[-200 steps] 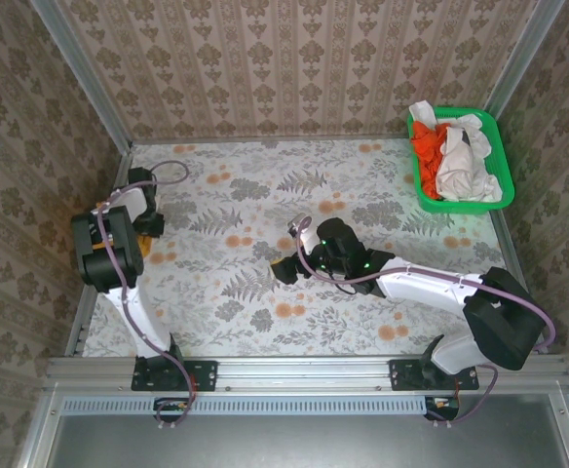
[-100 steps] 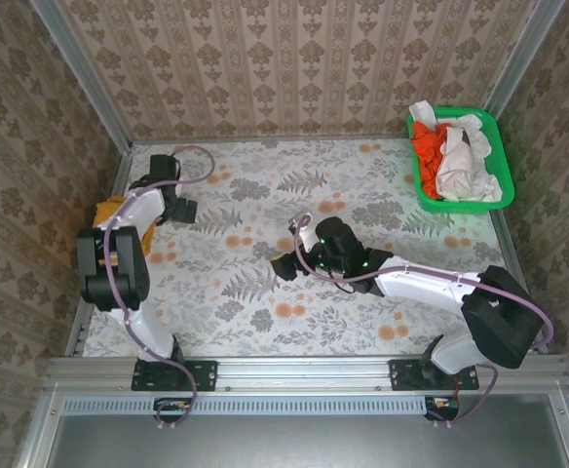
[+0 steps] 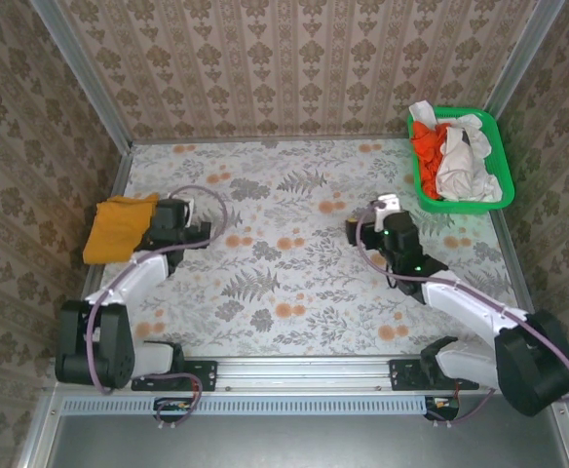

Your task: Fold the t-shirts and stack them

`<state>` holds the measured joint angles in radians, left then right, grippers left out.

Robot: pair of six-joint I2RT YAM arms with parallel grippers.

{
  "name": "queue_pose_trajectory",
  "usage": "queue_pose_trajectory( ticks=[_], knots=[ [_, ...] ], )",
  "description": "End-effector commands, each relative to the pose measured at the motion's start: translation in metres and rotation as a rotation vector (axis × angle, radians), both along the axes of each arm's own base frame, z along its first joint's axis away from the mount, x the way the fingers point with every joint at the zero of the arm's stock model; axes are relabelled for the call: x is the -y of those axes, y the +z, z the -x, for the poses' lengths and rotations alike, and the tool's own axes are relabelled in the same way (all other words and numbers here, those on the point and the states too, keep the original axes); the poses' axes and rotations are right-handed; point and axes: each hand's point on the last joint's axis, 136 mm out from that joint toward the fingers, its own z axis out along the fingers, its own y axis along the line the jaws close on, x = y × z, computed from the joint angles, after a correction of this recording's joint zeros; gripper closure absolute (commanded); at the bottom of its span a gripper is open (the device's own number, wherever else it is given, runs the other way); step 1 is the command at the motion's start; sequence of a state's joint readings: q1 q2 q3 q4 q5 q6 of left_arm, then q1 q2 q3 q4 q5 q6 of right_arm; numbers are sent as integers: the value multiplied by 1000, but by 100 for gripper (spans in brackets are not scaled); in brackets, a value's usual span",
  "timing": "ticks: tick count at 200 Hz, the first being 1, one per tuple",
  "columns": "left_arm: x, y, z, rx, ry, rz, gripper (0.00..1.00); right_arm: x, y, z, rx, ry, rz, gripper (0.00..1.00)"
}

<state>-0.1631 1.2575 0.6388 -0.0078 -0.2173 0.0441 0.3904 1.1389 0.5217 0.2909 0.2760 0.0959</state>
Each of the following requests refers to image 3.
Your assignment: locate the orange-yellow printed t-shirt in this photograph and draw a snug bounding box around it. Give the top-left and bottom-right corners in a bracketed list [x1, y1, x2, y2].
[82, 193, 160, 265]

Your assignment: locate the green plastic basket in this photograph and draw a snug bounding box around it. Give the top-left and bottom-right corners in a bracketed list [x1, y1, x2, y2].
[405, 105, 516, 215]

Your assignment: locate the red-orange t-shirt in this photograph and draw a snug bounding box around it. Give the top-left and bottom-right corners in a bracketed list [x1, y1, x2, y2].
[409, 120, 454, 200]

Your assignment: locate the white t-shirt black print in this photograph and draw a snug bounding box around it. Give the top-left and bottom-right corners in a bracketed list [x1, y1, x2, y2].
[435, 112, 504, 202]

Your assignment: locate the plain white t-shirt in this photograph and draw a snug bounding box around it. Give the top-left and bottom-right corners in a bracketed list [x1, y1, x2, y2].
[408, 100, 436, 129]

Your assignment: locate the grey metal panel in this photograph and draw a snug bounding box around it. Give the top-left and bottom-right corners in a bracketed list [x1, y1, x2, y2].
[20, 389, 569, 468]

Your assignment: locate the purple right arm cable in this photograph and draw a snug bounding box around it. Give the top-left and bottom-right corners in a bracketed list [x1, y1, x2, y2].
[357, 202, 569, 426]

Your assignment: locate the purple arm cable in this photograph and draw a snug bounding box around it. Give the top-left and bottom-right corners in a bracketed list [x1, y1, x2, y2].
[87, 184, 231, 431]
[357, 202, 569, 426]

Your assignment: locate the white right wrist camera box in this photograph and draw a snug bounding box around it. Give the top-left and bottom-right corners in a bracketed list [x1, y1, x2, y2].
[371, 193, 402, 215]

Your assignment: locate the aluminium table side rail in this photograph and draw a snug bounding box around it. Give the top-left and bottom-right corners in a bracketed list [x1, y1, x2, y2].
[491, 212, 537, 318]
[64, 143, 133, 357]

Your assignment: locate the thin aluminium table rail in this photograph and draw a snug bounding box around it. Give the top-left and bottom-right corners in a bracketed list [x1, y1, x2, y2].
[131, 135, 412, 145]

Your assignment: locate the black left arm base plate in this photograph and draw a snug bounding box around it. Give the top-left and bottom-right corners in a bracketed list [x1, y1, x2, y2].
[132, 359, 217, 392]

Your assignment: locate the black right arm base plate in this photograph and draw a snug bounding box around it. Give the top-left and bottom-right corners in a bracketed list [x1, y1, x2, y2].
[389, 359, 480, 392]

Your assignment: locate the aluminium mounting rail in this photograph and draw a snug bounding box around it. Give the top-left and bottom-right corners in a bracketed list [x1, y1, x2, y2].
[45, 355, 569, 391]

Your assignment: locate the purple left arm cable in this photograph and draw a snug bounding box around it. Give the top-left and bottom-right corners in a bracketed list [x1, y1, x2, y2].
[87, 184, 231, 431]

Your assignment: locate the small wired connector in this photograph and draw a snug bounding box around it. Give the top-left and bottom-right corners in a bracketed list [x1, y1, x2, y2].
[428, 395, 461, 414]
[156, 398, 192, 414]

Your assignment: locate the aluminium frame post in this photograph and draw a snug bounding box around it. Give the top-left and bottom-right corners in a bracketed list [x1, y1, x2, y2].
[486, 0, 567, 118]
[29, 0, 133, 153]

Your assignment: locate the grey slotted cable duct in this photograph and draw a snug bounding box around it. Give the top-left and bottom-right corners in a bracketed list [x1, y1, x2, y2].
[62, 395, 430, 416]

